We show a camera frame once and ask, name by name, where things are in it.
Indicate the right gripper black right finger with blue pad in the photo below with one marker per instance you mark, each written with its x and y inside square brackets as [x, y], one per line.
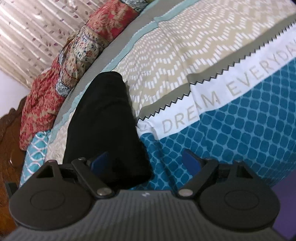
[208, 172]

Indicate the beige leaf pattern curtain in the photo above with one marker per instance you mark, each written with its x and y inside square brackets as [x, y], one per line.
[34, 32]

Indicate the black pants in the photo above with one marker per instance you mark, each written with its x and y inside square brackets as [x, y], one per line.
[103, 128]

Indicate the carved wooden headboard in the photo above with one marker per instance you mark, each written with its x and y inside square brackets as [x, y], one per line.
[12, 159]

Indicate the teal wave pattern pillow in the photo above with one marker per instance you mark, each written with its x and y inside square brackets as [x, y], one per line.
[35, 155]

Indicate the red floral patchwork quilt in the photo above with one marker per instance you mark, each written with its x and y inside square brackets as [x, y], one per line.
[50, 89]

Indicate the patterned bedsheet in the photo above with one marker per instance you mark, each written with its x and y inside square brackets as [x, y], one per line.
[214, 77]

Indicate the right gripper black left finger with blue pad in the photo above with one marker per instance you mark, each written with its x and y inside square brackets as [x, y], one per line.
[74, 180]

